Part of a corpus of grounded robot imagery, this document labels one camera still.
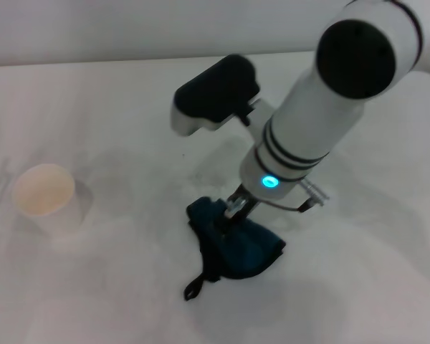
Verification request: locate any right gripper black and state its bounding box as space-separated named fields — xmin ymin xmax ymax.
xmin=216 ymin=184 xmax=263 ymax=236

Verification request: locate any blue rag with black trim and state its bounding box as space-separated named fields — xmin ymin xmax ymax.
xmin=182 ymin=196 xmax=287 ymax=301

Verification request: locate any white paper cup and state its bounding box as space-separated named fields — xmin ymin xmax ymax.
xmin=11 ymin=163 xmax=94 ymax=237

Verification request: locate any thin red and black cable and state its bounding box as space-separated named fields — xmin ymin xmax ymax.
xmin=260 ymin=198 xmax=311 ymax=213

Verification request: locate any silver metal cable connector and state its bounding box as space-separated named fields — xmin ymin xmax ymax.
xmin=300 ymin=178 xmax=330 ymax=209

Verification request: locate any black and white wrist camera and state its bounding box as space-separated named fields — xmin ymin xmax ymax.
xmin=169 ymin=53 xmax=262 ymax=138

